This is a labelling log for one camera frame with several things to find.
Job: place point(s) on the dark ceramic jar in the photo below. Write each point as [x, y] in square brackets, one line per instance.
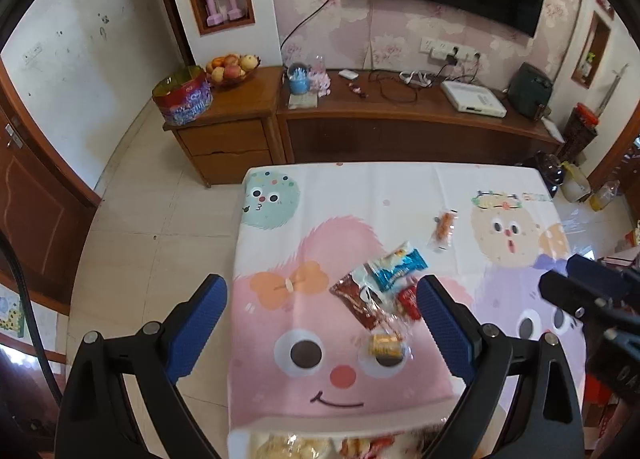
[549, 174]

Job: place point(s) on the white wall socket row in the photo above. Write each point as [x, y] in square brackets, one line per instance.
[440, 48]

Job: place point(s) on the round printed cookie tin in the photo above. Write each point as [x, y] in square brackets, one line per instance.
[182, 99]

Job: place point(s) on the small dark trinket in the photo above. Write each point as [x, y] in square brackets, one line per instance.
[359, 90]

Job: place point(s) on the small white device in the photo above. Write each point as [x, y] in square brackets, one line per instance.
[348, 74]

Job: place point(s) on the brown wooden door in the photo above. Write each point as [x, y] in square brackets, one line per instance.
[35, 199]

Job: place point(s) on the white wall switch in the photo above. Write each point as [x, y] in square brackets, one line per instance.
[33, 53]

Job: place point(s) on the long wooden television stand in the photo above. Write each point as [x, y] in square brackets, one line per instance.
[400, 134]

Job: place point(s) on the blue snow globe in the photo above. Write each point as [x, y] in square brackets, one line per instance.
[298, 81]

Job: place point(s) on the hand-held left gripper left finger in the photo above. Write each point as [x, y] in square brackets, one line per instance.
[200, 324]

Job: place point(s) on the narrow wooden wall niche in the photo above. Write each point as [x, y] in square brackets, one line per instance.
[592, 49]

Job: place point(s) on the dark green air fryer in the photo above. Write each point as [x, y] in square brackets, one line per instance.
[530, 91]

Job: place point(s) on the white paper sheet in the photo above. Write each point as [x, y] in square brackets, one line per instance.
[554, 129]

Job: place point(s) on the white plastic jug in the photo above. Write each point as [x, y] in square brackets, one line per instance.
[575, 184]

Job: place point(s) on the pink dumbbell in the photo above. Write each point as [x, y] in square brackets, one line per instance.
[232, 1]
[211, 6]

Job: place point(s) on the metal mop pole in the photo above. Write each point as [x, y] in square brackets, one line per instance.
[611, 89]

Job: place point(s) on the white power strip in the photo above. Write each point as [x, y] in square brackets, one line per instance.
[415, 79]

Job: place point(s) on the paper notes stack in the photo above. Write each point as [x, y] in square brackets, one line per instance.
[303, 101]

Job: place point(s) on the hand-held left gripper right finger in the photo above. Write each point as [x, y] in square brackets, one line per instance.
[445, 329]

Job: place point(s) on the tall patterned red-lid container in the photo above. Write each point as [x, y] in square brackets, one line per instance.
[577, 134]

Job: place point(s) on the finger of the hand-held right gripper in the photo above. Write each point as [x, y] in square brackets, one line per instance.
[600, 273]
[570, 291]

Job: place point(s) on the cartoon printed tablecloth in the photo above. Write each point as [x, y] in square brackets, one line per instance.
[350, 199]

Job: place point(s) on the blue snack packet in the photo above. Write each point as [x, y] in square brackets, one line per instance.
[397, 266]

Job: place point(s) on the red snack packet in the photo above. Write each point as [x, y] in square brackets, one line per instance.
[409, 303]

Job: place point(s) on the red white bag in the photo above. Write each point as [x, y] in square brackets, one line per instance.
[631, 241]

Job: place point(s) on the colourful wall picture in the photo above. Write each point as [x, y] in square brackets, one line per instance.
[11, 311]

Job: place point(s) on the white set-top box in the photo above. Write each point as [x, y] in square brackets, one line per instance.
[475, 99]

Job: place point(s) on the bowl of fruit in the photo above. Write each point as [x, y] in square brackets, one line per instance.
[232, 71]

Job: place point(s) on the wooden drawer cabinet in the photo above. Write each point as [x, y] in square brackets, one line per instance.
[225, 139]

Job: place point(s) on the yellow wrapped candy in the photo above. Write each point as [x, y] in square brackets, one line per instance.
[386, 345]

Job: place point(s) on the reddish brown snack packet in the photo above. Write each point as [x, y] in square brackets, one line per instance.
[352, 299]

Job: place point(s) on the orange sausage snack packet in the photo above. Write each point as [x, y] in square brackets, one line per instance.
[444, 229]

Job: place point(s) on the pale round cake packet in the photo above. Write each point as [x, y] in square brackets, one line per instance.
[292, 448]

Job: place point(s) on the red wrapped snack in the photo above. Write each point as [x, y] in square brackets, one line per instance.
[370, 449]

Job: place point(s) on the yellow oil bottle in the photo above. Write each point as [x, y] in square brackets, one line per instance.
[604, 196]

